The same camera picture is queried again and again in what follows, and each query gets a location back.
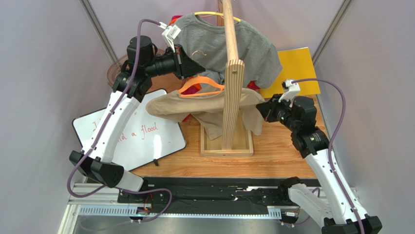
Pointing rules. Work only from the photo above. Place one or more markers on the beige t shirt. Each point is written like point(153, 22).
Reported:
point(208, 110)

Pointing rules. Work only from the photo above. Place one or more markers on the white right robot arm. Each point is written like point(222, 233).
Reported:
point(342, 213)

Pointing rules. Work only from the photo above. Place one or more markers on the clear pink plastic bowl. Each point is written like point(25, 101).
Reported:
point(167, 82)

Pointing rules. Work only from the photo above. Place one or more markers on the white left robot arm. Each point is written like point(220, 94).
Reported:
point(95, 160)

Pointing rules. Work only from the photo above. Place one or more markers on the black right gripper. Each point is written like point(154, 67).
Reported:
point(262, 110)

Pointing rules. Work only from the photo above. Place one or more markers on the grey t shirt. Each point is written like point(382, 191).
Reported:
point(267, 62)

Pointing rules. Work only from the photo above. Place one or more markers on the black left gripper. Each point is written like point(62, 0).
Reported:
point(184, 67)

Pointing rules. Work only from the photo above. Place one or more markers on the yellow plastic hanger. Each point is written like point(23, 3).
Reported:
point(208, 13)

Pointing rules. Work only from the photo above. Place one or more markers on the orange cloth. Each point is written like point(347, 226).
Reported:
point(209, 43)

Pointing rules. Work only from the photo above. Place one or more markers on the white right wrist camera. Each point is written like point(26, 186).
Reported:
point(291, 89)

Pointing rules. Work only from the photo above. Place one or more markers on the white board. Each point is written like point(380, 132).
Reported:
point(124, 132)

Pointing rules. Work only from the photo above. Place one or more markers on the orange plastic hanger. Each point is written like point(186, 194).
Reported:
point(196, 82)

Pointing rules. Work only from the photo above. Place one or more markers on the wooden clothes rack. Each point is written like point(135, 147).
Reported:
point(236, 140)

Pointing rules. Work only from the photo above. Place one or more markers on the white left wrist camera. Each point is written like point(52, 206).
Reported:
point(169, 34)

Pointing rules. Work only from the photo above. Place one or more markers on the pink cloth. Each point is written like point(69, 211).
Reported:
point(195, 88)

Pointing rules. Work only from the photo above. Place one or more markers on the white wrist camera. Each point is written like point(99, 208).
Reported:
point(169, 34)
point(291, 89)

